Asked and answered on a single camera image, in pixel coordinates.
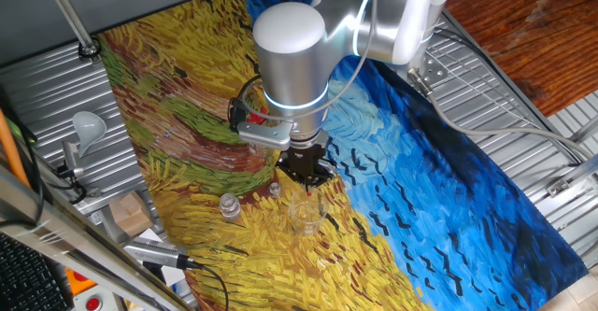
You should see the black depth camera cable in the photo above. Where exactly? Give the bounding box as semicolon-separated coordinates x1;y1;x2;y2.
186;259;230;311

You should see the black computer keyboard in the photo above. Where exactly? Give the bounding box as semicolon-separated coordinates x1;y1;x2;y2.
0;233;74;311

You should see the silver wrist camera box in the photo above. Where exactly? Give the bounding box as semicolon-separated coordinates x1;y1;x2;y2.
236;120;295;152

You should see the small clear glass bottle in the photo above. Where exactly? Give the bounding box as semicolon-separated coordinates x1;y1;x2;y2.
218;192;242;223

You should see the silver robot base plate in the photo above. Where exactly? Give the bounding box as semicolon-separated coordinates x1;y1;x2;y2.
406;51;449;88

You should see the metal stand rod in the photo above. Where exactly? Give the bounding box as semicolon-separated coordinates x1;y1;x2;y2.
39;0;102;59

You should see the Van Gogh print tablecloth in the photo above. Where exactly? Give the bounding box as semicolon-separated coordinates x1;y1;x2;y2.
95;0;589;311

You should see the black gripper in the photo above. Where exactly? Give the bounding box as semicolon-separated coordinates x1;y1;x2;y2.
275;142;336;189

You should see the small cardboard box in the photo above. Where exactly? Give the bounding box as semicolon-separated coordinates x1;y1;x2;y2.
111;190;144;214

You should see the metal corner bracket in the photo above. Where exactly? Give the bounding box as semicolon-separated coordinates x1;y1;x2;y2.
545;175;574;199

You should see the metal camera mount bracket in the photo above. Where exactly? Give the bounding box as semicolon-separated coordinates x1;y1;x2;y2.
55;140;90;205

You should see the grey box red button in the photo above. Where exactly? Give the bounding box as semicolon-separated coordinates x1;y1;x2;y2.
72;287;118;311

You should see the orange tube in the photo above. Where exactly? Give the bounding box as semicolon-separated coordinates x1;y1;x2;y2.
0;109;32;189

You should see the orange box red button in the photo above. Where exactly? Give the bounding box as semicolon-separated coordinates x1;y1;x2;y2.
64;267;97;297

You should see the aluminium frame beam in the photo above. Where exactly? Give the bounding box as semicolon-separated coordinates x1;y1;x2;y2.
0;163;195;311

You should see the large cardboard box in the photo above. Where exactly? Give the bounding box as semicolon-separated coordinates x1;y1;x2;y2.
109;203;155;238

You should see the empty clear glass beaker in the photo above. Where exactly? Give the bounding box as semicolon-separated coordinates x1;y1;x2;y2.
287;187;329;236

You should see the white plastic funnel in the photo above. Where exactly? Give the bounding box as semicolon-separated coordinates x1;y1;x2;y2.
71;110;108;159

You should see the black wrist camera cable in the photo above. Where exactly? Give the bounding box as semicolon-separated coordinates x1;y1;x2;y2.
227;73;263;133

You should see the thick grey robot cable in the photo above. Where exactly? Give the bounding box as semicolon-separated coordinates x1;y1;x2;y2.
406;67;598;163

